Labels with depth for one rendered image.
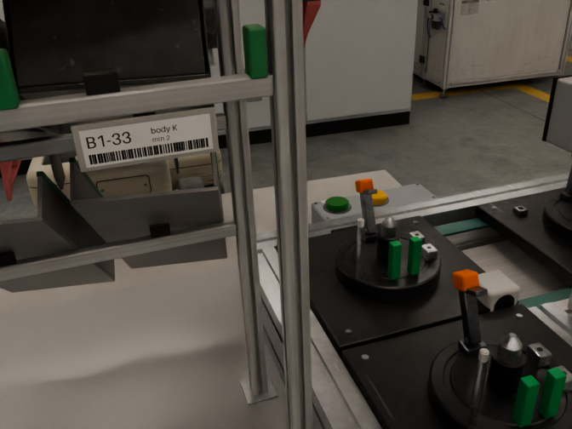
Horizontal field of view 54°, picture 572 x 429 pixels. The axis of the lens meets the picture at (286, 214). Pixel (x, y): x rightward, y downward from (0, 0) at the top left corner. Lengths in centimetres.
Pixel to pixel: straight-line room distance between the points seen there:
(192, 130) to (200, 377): 48
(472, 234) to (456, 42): 396
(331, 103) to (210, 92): 358
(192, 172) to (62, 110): 131
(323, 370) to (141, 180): 85
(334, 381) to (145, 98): 39
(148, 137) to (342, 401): 37
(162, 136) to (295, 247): 14
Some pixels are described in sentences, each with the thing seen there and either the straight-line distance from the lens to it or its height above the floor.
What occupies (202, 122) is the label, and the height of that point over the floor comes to 129.
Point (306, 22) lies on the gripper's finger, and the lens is 79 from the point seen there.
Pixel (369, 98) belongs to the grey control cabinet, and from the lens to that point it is 403.
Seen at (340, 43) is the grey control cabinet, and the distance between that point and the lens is 386.
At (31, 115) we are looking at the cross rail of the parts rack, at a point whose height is 130.
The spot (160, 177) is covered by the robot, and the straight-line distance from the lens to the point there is 138.
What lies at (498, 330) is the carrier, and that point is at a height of 97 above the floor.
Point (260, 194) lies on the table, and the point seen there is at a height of 86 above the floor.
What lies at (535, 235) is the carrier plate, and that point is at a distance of 91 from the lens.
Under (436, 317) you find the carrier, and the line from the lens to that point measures 71.
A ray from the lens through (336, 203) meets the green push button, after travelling 94.
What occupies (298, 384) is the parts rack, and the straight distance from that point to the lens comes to 51.
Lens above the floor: 140
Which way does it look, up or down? 28 degrees down
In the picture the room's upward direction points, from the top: 3 degrees counter-clockwise
